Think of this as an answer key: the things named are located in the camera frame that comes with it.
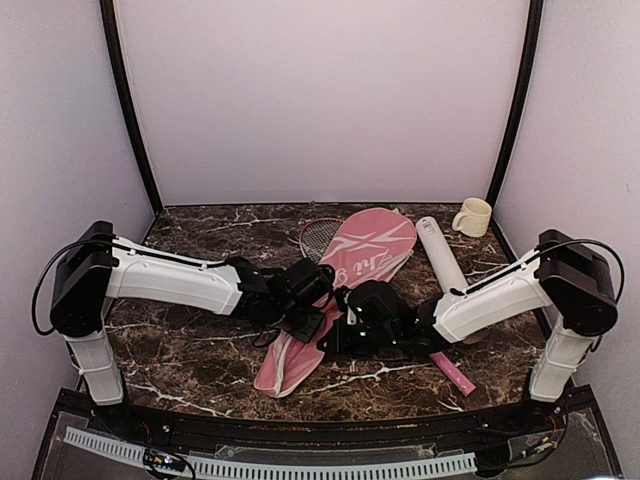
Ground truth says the cream ceramic mug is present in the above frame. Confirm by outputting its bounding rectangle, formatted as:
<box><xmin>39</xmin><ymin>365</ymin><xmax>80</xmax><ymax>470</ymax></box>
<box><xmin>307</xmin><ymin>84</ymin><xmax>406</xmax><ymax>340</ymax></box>
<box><xmin>451</xmin><ymin>198</ymin><xmax>493</xmax><ymax>238</ymax></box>

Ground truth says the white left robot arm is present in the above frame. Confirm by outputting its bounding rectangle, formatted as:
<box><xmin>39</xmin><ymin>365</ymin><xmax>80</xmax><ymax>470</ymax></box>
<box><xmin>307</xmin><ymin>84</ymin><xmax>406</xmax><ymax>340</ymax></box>
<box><xmin>33</xmin><ymin>221</ymin><xmax>335</xmax><ymax>436</ymax></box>

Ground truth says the pink racket cover bag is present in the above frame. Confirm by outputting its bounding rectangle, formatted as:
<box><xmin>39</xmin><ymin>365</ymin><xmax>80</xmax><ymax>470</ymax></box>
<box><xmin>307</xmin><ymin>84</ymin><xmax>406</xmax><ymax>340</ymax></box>
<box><xmin>254</xmin><ymin>208</ymin><xmax>417</xmax><ymax>398</ymax></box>

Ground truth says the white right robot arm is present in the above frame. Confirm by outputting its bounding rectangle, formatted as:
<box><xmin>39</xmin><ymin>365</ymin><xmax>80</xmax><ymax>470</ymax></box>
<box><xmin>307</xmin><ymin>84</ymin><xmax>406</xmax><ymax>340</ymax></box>
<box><xmin>317</xmin><ymin>229</ymin><xmax>622</xmax><ymax>434</ymax></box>

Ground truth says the white shuttlecock tube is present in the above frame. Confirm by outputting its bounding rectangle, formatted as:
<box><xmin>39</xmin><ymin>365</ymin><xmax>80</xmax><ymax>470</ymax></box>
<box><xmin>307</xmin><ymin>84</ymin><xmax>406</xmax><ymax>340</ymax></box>
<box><xmin>415</xmin><ymin>216</ymin><xmax>468</xmax><ymax>293</ymax></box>

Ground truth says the black front table rail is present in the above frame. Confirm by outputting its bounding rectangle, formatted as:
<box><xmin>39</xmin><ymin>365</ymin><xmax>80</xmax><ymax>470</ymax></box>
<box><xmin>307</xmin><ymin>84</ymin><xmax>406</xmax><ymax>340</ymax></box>
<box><xmin>106</xmin><ymin>401</ymin><xmax>565</xmax><ymax>451</ymax></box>

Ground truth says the right pink-handled badminton racket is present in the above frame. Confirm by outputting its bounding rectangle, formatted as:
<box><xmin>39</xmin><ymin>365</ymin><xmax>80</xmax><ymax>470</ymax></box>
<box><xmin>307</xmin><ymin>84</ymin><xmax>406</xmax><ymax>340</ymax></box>
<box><xmin>298</xmin><ymin>218</ymin><xmax>476</xmax><ymax>397</ymax></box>

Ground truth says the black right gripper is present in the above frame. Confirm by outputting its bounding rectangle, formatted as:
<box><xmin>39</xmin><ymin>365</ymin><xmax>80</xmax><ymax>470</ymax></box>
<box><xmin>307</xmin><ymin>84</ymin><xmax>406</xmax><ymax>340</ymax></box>
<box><xmin>318</xmin><ymin>317</ymin><xmax>399</xmax><ymax>358</ymax></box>

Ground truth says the white slotted cable duct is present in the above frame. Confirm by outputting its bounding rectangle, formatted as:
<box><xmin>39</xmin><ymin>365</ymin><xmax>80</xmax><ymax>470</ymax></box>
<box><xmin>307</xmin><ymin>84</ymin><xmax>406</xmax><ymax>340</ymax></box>
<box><xmin>63</xmin><ymin>427</ymin><xmax>477</xmax><ymax>479</ymax></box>

